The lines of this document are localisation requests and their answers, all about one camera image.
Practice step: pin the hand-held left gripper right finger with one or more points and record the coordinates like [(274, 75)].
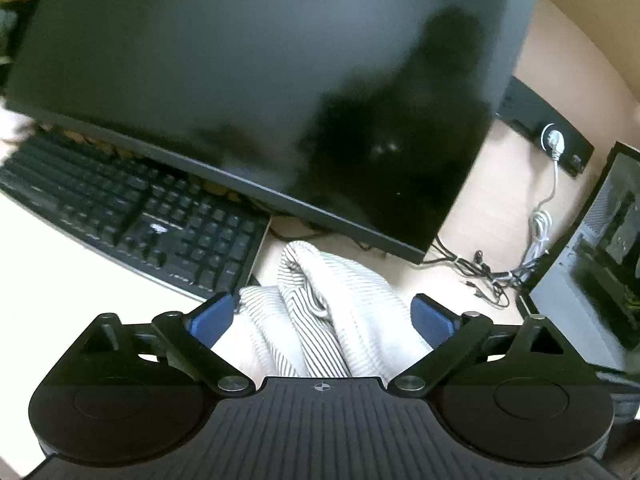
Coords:
[(432, 320)]

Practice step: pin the pale pink object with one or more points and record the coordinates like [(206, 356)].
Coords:
[(12, 125)]

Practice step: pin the black keyboard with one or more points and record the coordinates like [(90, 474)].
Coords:
[(150, 220)]

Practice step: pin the white computer case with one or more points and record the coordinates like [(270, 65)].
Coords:
[(600, 260)]

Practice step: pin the black power strip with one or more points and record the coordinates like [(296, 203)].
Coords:
[(525, 105)]

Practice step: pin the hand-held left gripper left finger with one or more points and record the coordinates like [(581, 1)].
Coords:
[(212, 317)]

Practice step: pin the grey striped knit garment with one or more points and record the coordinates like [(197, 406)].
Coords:
[(350, 300)]

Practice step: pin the black computer monitor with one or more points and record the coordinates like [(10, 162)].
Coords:
[(225, 70)]

